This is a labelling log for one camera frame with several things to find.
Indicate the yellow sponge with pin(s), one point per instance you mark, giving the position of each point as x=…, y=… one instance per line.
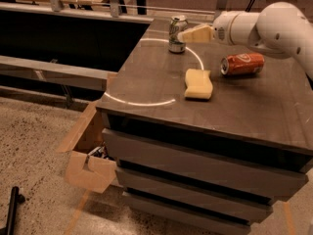
x=198, y=84

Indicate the top grey drawer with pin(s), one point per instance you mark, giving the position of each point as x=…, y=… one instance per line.
x=253, y=182

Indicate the green white 7up can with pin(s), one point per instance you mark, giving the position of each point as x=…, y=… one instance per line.
x=177, y=25

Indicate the bottom grey drawer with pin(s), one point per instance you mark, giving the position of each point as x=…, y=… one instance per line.
x=211, y=223

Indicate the grey drawer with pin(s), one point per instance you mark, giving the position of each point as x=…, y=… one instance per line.
x=211, y=223
x=185, y=196
x=253, y=182

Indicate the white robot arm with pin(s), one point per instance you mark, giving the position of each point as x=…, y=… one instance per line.
x=280, y=31

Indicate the grey drawer cabinet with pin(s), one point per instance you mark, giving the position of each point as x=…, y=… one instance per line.
x=263, y=119

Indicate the orange soda can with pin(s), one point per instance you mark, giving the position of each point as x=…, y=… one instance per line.
x=245, y=63

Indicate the black pole on floor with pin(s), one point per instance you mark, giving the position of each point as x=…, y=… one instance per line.
x=15, y=199

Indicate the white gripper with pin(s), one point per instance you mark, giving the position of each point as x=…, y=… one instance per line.
x=221, y=27

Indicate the middle grey drawer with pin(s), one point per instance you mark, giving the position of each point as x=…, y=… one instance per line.
x=185, y=196

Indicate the open cardboard box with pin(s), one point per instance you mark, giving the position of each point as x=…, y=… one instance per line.
x=87, y=167

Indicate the grey metal railing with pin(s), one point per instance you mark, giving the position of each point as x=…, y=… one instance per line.
x=81, y=7

